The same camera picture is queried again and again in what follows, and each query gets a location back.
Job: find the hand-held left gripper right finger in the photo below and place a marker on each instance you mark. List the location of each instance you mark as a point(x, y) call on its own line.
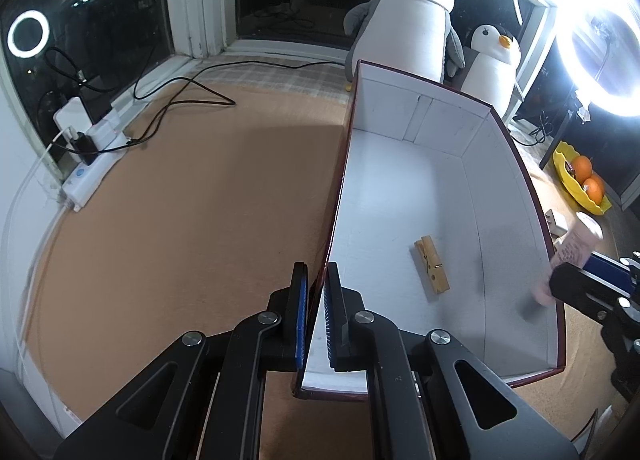
point(329, 325)

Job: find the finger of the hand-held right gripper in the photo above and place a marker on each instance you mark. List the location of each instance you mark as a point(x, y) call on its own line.
point(610, 270)
point(575, 285)

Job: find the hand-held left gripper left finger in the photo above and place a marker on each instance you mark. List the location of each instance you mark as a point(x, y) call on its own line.
point(300, 320)

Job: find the white cardboard box red rim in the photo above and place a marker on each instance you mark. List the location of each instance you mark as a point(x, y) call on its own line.
point(400, 180)

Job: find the white plug on strip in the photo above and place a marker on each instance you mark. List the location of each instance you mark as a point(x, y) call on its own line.
point(107, 130)

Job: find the white charger block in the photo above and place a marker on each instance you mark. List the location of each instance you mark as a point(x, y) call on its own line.
point(72, 115)

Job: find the white window frame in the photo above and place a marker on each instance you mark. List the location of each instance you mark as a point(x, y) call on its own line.
point(195, 0)

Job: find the large penguin plush toy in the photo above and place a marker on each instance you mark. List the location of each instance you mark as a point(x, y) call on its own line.
point(405, 25)

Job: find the white power strip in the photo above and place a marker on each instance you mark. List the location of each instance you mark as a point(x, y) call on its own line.
point(87, 180)

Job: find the wooden clothespin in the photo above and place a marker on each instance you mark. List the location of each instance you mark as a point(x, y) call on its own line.
point(432, 265)

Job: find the yellow fruit bowl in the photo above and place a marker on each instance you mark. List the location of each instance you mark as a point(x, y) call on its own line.
point(570, 185)

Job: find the small penguin plush toy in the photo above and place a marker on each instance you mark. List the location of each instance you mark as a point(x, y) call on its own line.
point(487, 75)

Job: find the orange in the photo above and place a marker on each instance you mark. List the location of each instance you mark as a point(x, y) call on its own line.
point(582, 168)
point(594, 190)

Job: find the black plug adapter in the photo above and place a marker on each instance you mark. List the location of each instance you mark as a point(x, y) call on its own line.
point(84, 145)

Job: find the white wall plug adapter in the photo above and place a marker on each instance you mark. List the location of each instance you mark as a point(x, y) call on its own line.
point(556, 225)

